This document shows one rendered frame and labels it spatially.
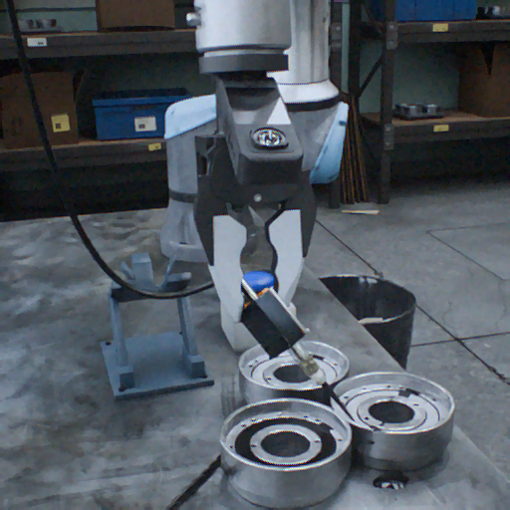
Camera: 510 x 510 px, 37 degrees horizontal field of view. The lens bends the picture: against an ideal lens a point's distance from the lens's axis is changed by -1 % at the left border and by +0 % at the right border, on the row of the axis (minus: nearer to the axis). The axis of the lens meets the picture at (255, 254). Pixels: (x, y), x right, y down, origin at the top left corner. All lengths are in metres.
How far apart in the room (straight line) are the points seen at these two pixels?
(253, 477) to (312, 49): 0.64
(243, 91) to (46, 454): 0.35
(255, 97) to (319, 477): 0.29
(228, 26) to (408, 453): 0.36
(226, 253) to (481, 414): 1.81
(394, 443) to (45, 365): 0.40
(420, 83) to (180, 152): 4.06
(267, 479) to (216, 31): 0.34
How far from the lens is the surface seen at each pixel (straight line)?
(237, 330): 0.84
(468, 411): 2.37
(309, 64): 1.07
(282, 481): 0.59
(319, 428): 0.66
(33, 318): 0.98
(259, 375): 0.74
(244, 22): 0.59
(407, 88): 5.07
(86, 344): 0.90
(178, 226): 1.14
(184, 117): 1.10
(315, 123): 1.07
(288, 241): 0.62
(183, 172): 1.12
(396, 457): 0.65
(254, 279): 0.85
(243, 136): 0.53
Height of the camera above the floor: 1.17
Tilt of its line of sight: 19 degrees down
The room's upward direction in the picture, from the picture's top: 1 degrees counter-clockwise
